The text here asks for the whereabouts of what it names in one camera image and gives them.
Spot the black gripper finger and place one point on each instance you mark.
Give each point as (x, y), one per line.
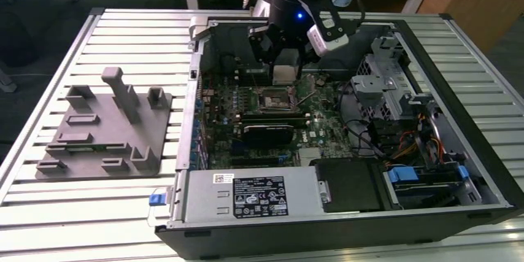
(260, 45)
(311, 58)

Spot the silver CPU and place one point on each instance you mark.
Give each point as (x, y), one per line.
(284, 75)

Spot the CPU socket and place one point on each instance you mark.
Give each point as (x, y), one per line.
(273, 101)

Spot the black RAM slot bank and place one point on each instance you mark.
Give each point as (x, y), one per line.
(269, 118)
(264, 76)

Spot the green motherboard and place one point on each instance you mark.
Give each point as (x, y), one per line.
(331, 105)

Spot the silver drive cage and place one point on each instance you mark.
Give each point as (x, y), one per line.
(376, 85)

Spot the black graphics card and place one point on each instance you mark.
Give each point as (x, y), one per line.
(268, 136)

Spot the silver chipset heatsink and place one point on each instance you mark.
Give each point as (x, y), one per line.
(309, 155)

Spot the black plastic shroud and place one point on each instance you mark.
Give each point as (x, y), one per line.
(352, 185)

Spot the hard disk in blue carrier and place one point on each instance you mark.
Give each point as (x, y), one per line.
(403, 174)

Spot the grey parts rack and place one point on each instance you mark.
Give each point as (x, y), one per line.
(107, 134)

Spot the silver power supply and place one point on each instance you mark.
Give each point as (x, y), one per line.
(204, 197)

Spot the green RAM stick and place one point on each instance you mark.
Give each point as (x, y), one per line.
(84, 149)

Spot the blue case latch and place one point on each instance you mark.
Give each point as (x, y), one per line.
(157, 199)

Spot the black PC case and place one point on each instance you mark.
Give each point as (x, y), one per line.
(287, 237)

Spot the grey chair leg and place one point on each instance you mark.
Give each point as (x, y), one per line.
(7, 85)

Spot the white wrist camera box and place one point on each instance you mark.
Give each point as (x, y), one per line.
(327, 44)

